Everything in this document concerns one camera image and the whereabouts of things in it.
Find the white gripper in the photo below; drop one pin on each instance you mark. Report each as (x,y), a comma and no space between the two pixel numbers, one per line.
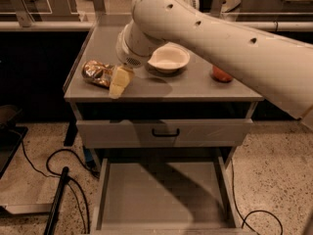
(127,60)

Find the crushed orange soda can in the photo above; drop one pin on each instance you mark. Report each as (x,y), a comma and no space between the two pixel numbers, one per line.
(97,73)

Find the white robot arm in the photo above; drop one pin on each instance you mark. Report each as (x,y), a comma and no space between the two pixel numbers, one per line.
(278,68)

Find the closed top drawer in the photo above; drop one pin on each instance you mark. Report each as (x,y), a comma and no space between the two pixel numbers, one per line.
(97,134)

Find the grey drawer cabinet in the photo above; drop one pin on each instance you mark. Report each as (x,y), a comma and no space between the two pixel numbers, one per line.
(189,93)

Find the open middle drawer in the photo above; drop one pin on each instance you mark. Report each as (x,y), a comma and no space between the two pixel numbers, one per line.
(165,198)

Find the white paper bowl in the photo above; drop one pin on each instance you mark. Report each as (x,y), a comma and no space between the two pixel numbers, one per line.
(169,58)

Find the red apple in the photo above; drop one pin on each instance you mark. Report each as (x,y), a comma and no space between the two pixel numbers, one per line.
(221,75)

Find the black monitor at left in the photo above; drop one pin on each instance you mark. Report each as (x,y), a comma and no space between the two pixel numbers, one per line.
(11,135)

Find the black bar on floor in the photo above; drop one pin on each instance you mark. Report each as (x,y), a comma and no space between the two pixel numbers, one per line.
(54,212)

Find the black drawer handle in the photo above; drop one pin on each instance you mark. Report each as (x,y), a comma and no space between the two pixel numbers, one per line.
(166,134)

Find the white horizontal rail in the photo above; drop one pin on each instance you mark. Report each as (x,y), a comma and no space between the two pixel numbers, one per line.
(85,26)

